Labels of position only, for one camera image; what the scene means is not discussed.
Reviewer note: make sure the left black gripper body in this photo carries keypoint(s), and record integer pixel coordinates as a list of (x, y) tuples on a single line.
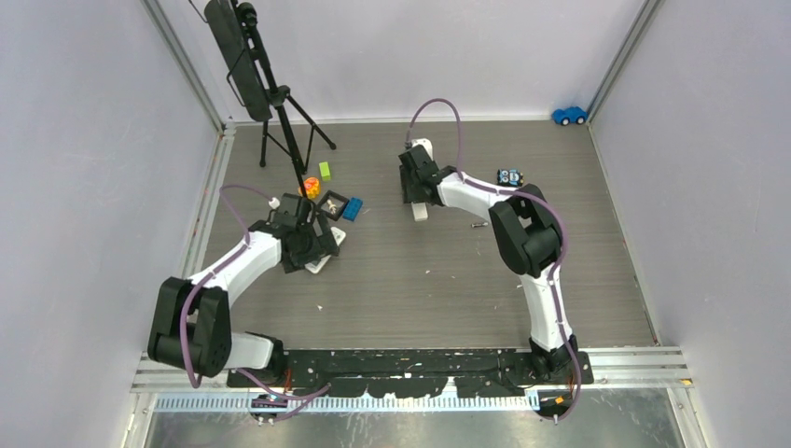
[(312, 247)]

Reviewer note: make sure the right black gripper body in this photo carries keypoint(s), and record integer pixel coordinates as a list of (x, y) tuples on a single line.
[(409, 187)]

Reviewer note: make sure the long white remote control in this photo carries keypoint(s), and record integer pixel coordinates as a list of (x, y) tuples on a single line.
[(419, 211)]

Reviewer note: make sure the short white remote control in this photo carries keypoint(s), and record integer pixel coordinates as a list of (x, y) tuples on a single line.
[(317, 266)]

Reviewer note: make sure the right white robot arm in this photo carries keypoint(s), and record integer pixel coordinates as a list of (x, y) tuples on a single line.
[(529, 239)]

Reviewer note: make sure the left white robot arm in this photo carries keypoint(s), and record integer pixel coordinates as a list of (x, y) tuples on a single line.
[(191, 327)]

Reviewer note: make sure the black square tray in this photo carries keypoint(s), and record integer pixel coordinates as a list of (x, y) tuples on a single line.
[(333, 205)]

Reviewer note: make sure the blue lego brick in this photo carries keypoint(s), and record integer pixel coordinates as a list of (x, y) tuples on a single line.
[(352, 209)]

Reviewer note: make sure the orange toy block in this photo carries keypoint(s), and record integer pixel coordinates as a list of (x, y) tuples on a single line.
[(312, 187)]

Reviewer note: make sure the green toy block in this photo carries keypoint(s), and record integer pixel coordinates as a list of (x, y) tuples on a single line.
[(324, 170)]

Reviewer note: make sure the small blue robot toy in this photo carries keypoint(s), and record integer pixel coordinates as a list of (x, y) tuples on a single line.
[(512, 178)]

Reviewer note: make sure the black tripod stand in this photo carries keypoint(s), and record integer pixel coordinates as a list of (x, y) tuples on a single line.
[(277, 96)]

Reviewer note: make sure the blue toy car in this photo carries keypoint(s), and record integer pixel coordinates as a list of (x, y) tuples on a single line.
[(570, 115)]

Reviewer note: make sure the black light panel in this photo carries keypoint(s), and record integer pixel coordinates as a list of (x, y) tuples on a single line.
[(242, 76)]

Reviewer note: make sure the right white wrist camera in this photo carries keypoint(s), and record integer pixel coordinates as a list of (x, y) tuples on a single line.
[(425, 143)]

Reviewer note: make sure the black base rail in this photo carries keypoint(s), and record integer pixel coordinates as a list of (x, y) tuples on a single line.
[(413, 373)]

